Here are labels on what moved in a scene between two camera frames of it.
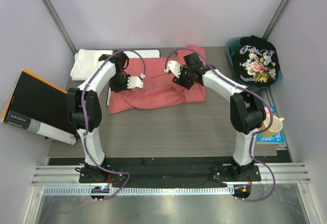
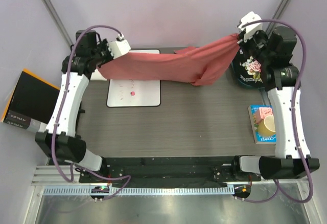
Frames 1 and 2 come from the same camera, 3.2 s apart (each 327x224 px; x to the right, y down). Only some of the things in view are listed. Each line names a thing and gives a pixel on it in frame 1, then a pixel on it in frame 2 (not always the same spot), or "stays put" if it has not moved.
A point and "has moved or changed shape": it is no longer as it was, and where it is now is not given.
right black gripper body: x=185 y=80 → x=258 y=42
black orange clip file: x=38 y=105 stays put
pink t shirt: x=158 y=90 has moved or changed shape
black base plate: x=176 y=173 stays put
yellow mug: x=277 y=126 stays put
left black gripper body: x=119 y=82 → x=101 y=54
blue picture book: x=277 y=138 stays put
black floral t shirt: x=257 y=63 stays put
